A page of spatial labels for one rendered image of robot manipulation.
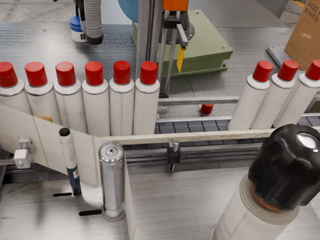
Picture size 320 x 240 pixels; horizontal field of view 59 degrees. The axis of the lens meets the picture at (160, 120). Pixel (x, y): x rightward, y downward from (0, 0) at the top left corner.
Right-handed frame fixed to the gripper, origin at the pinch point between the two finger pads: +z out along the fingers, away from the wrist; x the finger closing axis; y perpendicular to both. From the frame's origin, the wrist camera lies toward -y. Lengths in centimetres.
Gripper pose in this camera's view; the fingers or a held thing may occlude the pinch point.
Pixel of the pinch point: (80, 25)
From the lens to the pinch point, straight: 112.7
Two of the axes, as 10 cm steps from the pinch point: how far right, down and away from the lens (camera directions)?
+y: 9.1, -2.3, 3.5
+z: -1.0, 7.0, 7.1
